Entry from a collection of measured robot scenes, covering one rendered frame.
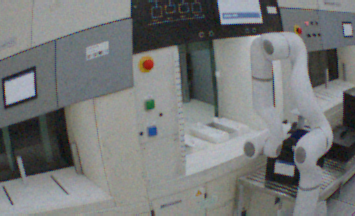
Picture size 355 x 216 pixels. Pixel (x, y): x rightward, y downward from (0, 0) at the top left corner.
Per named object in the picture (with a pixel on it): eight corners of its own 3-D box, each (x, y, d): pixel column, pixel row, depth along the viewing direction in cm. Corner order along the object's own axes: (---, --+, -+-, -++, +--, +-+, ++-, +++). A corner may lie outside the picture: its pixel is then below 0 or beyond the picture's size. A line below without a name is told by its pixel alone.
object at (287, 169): (263, 180, 229) (266, 147, 224) (292, 158, 246) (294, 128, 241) (300, 187, 209) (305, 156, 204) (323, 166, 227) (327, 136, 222)
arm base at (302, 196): (320, 224, 166) (328, 190, 161) (283, 232, 170) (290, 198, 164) (319, 205, 184) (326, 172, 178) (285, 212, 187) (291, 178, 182)
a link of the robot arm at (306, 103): (303, 166, 168) (322, 152, 177) (321, 159, 158) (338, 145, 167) (263, 37, 172) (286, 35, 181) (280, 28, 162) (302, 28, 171)
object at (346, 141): (346, 163, 221) (349, 142, 218) (317, 154, 244) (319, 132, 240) (363, 146, 238) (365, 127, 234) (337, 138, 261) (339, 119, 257)
